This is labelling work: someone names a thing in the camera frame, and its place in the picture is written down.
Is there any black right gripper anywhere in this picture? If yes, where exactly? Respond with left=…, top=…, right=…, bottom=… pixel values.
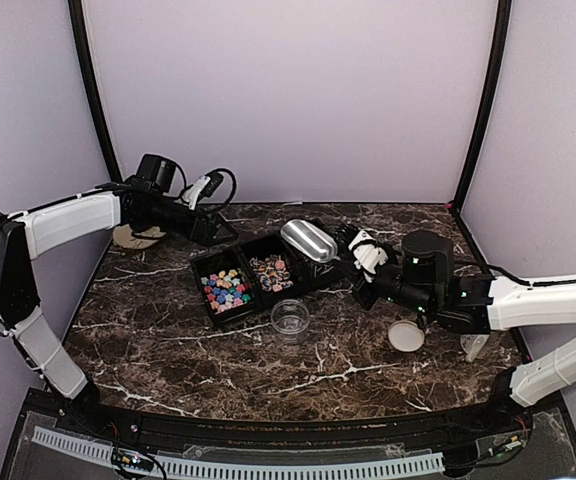
left=334, top=242, right=437, bottom=318

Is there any black three-compartment candy tray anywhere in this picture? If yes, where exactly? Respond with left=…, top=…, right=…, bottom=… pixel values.
left=190, top=233, right=343, bottom=329

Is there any metal candy scoop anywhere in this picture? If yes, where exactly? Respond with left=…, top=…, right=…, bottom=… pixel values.
left=280, top=219, right=348, bottom=264

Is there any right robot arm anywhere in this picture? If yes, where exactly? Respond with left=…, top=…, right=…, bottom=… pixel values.
left=348, top=230, right=576, bottom=434

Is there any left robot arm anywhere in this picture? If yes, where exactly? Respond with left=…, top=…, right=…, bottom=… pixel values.
left=0, top=183, right=238, bottom=436

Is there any white round lid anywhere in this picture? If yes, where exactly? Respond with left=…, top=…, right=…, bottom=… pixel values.
left=388, top=320, right=425, bottom=353

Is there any white ceramic mug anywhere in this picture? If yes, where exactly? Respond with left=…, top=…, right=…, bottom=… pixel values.
left=460, top=334, right=490, bottom=363

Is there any round wooden coaster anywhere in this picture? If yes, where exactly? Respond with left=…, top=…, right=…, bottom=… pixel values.
left=112, top=225, right=166, bottom=250

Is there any clear plastic cup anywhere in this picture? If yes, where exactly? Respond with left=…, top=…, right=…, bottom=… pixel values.
left=270, top=299, right=310, bottom=345

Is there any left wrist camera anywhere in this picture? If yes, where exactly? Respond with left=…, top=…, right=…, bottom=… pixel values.
left=181, top=171, right=224, bottom=210

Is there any black camera cable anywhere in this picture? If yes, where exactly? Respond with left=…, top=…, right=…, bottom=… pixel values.
left=167, top=158, right=239, bottom=214

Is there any white slotted cable duct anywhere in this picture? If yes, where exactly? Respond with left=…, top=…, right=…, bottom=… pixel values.
left=31, top=426, right=446, bottom=479

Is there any black frame post left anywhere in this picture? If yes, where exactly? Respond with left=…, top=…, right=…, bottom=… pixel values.
left=67, top=0, right=122, bottom=182

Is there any black frame post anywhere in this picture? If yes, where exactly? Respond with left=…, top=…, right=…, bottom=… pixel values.
left=450, top=0, right=512, bottom=216
left=67, top=0, right=122, bottom=182

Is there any black frame post right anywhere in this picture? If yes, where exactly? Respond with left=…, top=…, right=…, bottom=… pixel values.
left=450, top=0, right=512, bottom=216

